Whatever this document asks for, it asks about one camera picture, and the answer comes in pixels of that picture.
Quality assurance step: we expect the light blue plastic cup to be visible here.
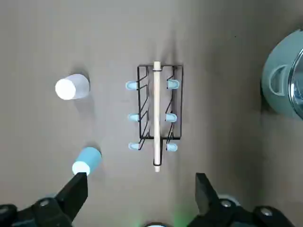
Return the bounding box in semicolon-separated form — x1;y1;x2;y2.
72;146;102;176

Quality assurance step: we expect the black wire cup holder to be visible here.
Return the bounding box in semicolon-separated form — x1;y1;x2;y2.
125;61;184;173

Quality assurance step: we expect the white plastic cup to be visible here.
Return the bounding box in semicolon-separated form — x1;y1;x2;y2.
54;73;91;101

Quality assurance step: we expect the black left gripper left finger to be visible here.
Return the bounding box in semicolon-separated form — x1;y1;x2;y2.
0;172;88;227

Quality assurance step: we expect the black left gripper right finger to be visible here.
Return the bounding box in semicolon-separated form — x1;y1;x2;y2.
188;173;296;227

